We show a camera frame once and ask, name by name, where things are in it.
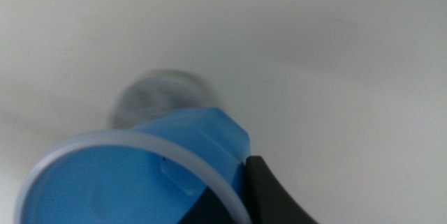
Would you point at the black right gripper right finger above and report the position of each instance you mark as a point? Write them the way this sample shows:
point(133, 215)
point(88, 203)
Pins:
point(269, 196)

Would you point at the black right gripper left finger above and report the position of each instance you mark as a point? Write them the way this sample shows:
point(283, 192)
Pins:
point(206, 210)

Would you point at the blue plastic cup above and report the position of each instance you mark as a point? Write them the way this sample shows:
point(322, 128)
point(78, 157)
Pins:
point(115, 182)

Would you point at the grey round cup mat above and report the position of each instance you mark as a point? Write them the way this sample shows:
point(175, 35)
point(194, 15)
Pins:
point(157, 98)

